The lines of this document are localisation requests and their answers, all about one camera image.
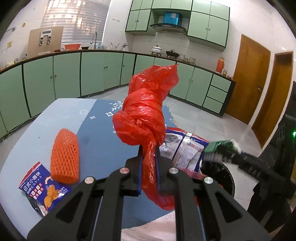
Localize window blinds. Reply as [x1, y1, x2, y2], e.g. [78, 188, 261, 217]
[41, 0, 109, 44]

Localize black trash bin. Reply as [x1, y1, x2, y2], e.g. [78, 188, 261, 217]
[200, 160, 236, 203]

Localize orange foam fruit net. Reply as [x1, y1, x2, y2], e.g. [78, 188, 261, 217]
[50, 128, 80, 184]

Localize blue snack packet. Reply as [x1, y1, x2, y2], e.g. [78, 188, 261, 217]
[18, 161, 73, 217]

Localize group of glass jars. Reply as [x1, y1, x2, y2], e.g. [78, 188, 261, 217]
[179, 54, 197, 64]

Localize green wall cabinets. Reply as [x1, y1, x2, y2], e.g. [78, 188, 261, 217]
[125, 0, 230, 48]

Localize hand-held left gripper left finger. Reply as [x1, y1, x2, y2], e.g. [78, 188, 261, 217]
[27, 147, 144, 241]

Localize blue printed table mat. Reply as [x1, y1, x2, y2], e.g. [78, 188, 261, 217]
[76, 100, 199, 232]

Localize green packet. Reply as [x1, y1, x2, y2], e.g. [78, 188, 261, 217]
[203, 139, 240, 161]

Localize brown wooden door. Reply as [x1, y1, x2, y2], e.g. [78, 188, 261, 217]
[225, 34, 271, 126]
[252, 51, 294, 147]

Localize white snack packet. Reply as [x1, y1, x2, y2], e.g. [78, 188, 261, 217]
[161, 127, 210, 173]

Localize range hood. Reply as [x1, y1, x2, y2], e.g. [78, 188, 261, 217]
[150, 23, 187, 35]

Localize blue box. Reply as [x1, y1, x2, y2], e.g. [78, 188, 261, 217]
[162, 12, 181, 25]

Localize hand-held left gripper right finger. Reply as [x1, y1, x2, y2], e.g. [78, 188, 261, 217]
[155, 146, 271, 241]

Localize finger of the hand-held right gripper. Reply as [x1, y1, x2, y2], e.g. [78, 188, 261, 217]
[220, 146, 264, 172]

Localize red plastic bag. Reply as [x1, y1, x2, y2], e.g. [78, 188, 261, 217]
[112, 64, 180, 211]

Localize brown water dispenser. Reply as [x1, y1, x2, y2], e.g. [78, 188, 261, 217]
[27, 26, 64, 58]

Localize green base cabinets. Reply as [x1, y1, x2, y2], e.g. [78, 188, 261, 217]
[0, 50, 236, 139]

